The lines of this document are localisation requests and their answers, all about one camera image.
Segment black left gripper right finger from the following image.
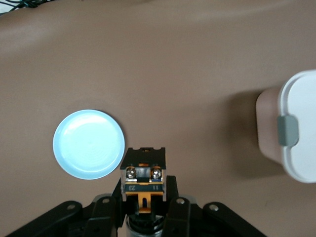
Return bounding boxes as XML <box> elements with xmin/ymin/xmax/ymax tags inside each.
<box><xmin>164</xmin><ymin>175</ymin><xmax>267</xmax><ymax>237</ymax></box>

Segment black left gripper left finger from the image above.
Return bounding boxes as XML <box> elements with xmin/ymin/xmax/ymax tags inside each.
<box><xmin>4</xmin><ymin>177</ymin><xmax>123</xmax><ymax>237</ymax></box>

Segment black and orange push-button switch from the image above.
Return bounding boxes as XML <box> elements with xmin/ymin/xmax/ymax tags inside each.
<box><xmin>119</xmin><ymin>147</ymin><xmax>166</xmax><ymax>237</ymax></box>

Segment white lidded box grey clips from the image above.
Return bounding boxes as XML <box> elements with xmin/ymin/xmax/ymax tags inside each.
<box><xmin>255</xmin><ymin>70</ymin><xmax>316</xmax><ymax>184</ymax></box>

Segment light blue round plate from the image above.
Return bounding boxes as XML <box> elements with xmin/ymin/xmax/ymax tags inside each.
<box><xmin>52</xmin><ymin>109</ymin><xmax>125</xmax><ymax>180</ymax></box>

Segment brown leatherette table cover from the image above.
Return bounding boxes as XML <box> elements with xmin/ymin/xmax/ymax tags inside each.
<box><xmin>0</xmin><ymin>0</ymin><xmax>316</xmax><ymax>237</ymax></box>

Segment tangled dark cable bundle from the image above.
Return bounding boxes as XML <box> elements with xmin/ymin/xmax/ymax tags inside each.
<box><xmin>0</xmin><ymin>0</ymin><xmax>59</xmax><ymax>17</ymax></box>

